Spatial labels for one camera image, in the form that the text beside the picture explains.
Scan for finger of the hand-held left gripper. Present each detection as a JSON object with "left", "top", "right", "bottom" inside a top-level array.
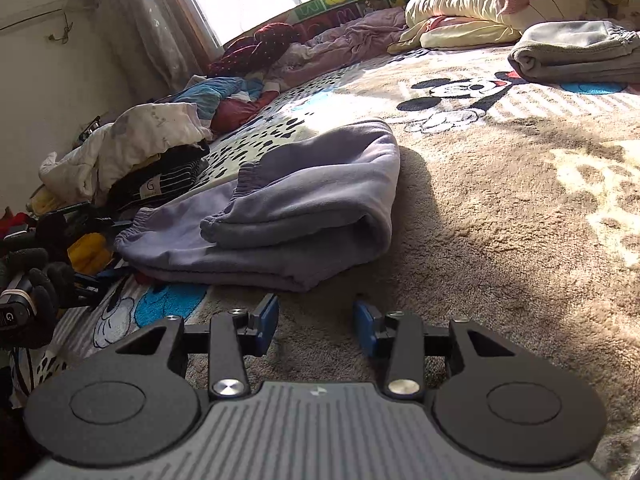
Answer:
[{"left": 74, "top": 269, "right": 133, "bottom": 307}]

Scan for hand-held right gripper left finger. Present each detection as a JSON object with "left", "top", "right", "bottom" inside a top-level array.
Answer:
[{"left": 65, "top": 293, "right": 280, "bottom": 401}]

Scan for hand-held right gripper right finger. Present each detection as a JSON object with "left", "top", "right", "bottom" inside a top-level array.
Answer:
[{"left": 353, "top": 300, "right": 567, "bottom": 401}]

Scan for lavender pants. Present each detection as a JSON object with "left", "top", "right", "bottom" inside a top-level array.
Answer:
[{"left": 115, "top": 118, "right": 402, "bottom": 292}]

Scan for person's left hand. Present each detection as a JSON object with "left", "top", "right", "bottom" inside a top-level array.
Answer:
[{"left": 0, "top": 247, "right": 76, "bottom": 351}]

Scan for yellow cloth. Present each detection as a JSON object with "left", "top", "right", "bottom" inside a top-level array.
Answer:
[{"left": 67, "top": 232, "right": 113, "bottom": 276}]

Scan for black striped garment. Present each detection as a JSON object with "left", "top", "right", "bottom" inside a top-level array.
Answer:
[{"left": 107, "top": 145, "right": 211, "bottom": 208}]

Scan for white crumpled garment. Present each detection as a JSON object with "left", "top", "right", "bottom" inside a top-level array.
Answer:
[{"left": 39, "top": 102, "right": 213, "bottom": 206}]

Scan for cartoon printed blanket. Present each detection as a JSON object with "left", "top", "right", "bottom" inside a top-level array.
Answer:
[{"left": 10, "top": 42, "right": 640, "bottom": 466}]

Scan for blue cloth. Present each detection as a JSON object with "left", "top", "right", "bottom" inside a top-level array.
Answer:
[{"left": 157, "top": 76, "right": 266, "bottom": 116}]

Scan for white air conditioner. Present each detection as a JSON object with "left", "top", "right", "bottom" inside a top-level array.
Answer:
[{"left": 0, "top": 0, "right": 70, "bottom": 31}]

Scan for sheer curtain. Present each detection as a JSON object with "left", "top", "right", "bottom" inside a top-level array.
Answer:
[{"left": 90, "top": 0, "right": 221, "bottom": 96}]

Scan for dark red dotted cloth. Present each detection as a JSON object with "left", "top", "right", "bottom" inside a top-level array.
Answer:
[{"left": 206, "top": 22, "right": 303, "bottom": 78}]

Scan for lilac crumpled sheet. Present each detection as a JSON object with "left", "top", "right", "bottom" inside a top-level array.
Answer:
[{"left": 262, "top": 7, "right": 408, "bottom": 93}]

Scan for grey folded pants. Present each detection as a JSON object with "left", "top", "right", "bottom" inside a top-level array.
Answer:
[{"left": 507, "top": 20, "right": 640, "bottom": 86}]

